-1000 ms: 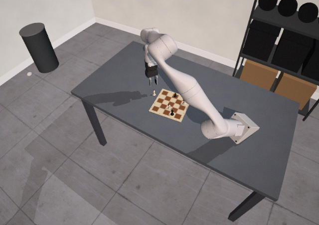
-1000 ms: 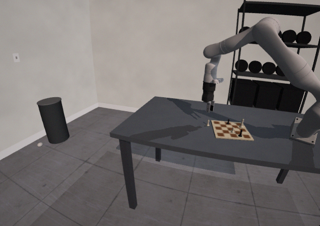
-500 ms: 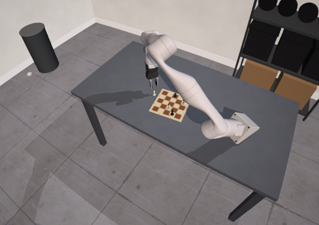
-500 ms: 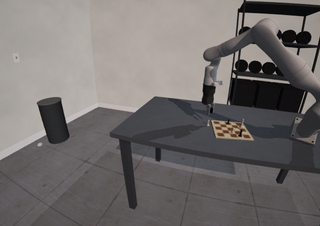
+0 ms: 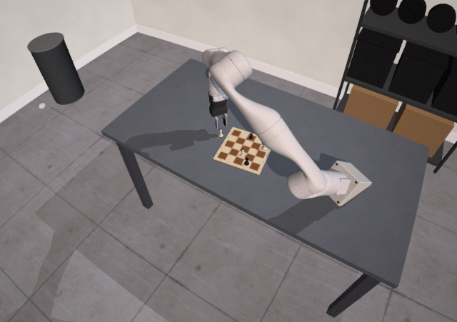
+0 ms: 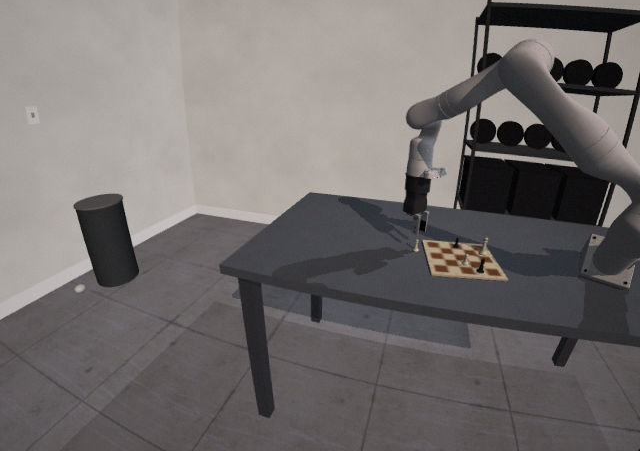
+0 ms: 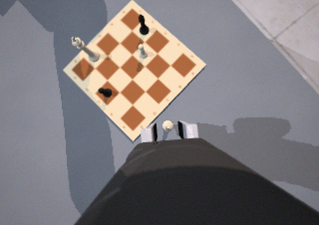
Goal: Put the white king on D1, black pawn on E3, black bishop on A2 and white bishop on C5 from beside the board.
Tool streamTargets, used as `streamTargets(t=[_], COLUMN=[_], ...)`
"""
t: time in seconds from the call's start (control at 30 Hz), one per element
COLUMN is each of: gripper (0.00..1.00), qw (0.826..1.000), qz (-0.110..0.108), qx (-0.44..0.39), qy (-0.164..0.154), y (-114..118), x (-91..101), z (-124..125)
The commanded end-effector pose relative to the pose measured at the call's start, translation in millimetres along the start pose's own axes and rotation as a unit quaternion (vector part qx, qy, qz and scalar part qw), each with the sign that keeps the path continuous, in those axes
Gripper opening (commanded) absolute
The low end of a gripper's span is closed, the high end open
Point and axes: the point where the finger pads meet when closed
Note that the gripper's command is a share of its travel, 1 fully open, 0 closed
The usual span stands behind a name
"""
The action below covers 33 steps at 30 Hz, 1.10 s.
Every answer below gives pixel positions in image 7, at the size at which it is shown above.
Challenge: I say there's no chess board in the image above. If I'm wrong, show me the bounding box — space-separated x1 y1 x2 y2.
63 0 206 141

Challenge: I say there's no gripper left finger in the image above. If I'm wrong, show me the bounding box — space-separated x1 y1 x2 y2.
141 123 158 142

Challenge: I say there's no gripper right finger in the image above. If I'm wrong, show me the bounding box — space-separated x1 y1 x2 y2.
177 121 198 139

